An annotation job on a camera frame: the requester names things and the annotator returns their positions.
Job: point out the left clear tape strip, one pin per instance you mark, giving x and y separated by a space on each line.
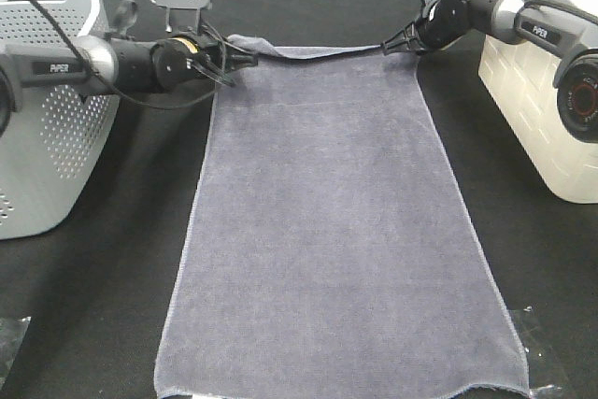
11 336

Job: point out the dark blue-grey towel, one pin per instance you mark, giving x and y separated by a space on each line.
329 252

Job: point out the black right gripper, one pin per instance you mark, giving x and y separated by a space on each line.
445 22

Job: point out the right clear tape strip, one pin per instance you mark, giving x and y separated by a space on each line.
547 377

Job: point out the grey perforated laundry basket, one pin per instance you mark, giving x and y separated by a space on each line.
53 139

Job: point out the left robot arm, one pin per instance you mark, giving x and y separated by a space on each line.
116 63

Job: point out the black fabric table cover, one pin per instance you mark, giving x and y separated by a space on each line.
96 288

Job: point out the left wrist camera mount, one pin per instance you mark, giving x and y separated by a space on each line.
182 5

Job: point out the clear tape strip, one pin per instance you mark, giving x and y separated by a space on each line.
11 336
547 377

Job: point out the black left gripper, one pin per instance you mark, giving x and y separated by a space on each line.
188 56

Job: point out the white plastic storage box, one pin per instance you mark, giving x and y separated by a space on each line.
519 79

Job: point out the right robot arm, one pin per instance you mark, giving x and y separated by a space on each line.
563 31

